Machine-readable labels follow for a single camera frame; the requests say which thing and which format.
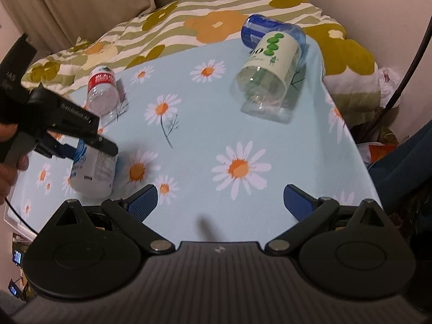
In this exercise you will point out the orange snack bag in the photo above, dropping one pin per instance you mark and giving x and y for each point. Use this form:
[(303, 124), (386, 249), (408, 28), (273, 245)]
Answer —
[(374, 151)]

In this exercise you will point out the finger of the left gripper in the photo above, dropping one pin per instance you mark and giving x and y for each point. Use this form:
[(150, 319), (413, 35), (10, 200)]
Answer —
[(104, 145), (50, 147)]

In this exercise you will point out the green-label clear bottle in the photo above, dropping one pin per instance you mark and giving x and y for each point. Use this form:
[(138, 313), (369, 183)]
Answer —
[(267, 74)]

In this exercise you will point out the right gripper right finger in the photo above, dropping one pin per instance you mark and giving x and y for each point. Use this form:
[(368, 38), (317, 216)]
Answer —
[(311, 214)]

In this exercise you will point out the small digital display device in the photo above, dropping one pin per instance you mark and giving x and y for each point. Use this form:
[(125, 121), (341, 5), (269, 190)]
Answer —
[(17, 257)]

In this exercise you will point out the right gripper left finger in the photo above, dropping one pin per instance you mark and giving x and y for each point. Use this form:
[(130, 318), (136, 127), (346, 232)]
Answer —
[(129, 214)]

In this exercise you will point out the red-label clear bottle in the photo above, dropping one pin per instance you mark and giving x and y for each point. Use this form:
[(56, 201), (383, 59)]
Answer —
[(102, 93)]

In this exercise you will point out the daisy-print blue tablecloth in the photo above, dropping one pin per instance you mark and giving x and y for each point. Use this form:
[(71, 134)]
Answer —
[(220, 174)]

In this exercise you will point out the white plastic bag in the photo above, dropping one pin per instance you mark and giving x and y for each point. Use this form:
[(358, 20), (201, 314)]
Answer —
[(389, 81)]

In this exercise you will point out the striped floral quilt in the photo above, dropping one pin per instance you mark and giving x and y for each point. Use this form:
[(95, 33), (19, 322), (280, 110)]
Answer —
[(351, 73)]

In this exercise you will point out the white blue-label yogurt bottle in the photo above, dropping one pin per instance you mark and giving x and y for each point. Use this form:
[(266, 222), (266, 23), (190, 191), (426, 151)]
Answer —
[(92, 173)]

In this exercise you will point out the person's left hand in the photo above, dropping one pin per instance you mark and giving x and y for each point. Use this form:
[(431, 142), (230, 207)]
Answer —
[(9, 174)]

